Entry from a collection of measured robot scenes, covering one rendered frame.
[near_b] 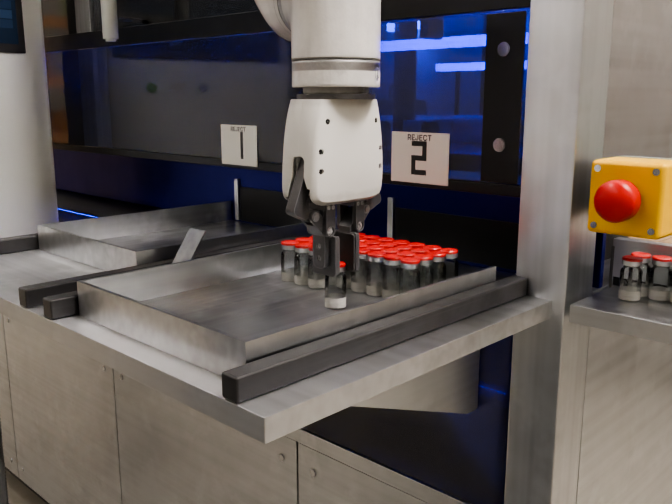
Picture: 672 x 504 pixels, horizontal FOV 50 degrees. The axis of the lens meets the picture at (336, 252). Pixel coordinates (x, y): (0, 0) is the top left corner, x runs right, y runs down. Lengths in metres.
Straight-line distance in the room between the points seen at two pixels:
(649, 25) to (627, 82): 0.08
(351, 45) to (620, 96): 0.33
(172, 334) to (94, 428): 1.10
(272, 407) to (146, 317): 0.18
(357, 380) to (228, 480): 0.78
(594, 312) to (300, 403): 0.37
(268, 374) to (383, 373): 0.10
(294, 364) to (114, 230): 0.65
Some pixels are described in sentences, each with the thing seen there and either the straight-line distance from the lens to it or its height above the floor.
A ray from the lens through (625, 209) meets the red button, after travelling 0.72.
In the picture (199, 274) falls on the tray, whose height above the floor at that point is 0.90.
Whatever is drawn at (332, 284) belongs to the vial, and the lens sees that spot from 0.72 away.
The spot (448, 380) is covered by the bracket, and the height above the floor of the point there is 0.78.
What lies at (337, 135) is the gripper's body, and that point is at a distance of 0.68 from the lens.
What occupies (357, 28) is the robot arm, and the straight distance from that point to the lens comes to 0.68.
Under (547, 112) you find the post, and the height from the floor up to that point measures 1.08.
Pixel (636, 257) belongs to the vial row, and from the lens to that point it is 0.83.
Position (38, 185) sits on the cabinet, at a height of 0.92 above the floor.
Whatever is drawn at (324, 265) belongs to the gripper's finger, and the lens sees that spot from 0.71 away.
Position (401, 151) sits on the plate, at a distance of 0.89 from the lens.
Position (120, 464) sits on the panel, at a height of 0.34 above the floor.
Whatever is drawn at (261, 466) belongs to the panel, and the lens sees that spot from 1.23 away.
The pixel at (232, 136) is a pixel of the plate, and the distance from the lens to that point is 1.12.
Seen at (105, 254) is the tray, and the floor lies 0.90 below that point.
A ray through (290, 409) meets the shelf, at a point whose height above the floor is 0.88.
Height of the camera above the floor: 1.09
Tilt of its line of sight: 12 degrees down
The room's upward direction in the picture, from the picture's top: straight up
